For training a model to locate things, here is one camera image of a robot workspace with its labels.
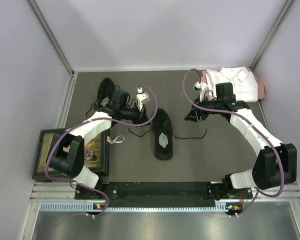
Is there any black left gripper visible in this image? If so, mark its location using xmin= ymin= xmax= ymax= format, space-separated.
xmin=120 ymin=102 xmax=152 ymax=128

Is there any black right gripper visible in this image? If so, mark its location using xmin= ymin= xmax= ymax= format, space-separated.
xmin=185 ymin=94 xmax=223 ymax=123

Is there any black shoe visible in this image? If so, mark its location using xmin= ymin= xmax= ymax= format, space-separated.
xmin=85 ymin=77 xmax=121 ymax=117
xmin=152 ymin=108 xmax=173 ymax=161

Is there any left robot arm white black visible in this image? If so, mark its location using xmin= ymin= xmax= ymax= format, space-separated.
xmin=46 ymin=88 xmax=149 ymax=198

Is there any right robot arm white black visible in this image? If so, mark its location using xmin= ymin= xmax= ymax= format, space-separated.
xmin=185 ymin=81 xmax=297 ymax=198

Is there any white ribbon loop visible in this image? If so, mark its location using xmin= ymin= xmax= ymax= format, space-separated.
xmin=107 ymin=135 xmax=125 ymax=145

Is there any white folded shirt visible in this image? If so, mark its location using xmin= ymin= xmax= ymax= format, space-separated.
xmin=205 ymin=66 xmax=259 ymax=103

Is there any pink folded cloth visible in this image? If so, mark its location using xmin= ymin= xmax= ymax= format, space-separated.
xmin=198 ymin=69 xmax=266 ymax=102

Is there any black framed compartment box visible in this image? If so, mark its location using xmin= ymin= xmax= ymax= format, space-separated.
xmin=32 ymin=128 xmax=110 ymax=182

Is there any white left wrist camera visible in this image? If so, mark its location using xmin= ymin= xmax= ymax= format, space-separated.
xmin=136 ymin=87 xmax=150 ymax=112

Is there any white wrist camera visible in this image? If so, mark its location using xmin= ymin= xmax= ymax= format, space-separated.
xmin=136 ymin=87 xmax=150 ymax=112
xmin=194 ymin=81 xmax=210 ymax=102

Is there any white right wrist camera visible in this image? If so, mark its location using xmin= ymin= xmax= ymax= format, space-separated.
xmin=194 ymin=81 xmax=210 ymax=102

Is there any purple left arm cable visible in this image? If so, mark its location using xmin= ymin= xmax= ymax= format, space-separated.
xmin=44 ymin=84 xmax=158 ymax=218

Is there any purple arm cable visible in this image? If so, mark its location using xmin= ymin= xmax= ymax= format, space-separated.
xmin=183 ymin=68 xmax=285 ymax=217
xmin=44 ymin=84 xmax=158 ymax=218

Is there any black base plate strip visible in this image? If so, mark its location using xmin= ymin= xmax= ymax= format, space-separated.
xmin=74 ymin=181 xmax=253 ymax=208

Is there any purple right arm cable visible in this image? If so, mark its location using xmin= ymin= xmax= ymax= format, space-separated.
xmin=183 ymin=68 xmax=285 ymax=217

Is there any white slotted cable duct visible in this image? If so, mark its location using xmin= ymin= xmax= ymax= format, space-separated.
xmin=40 ymin=202 xmax=241 ymax=213

